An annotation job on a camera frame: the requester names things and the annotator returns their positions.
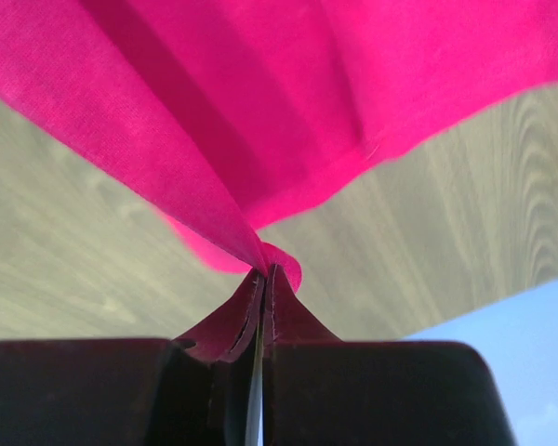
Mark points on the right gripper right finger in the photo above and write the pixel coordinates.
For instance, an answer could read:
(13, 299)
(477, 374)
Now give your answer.
(304, 372)

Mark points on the pink red t shirt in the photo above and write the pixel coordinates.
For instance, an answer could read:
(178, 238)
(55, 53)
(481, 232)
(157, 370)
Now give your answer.
(230, 115)

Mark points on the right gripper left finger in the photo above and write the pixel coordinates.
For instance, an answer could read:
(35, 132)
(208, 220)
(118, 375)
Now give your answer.
(210, 391)

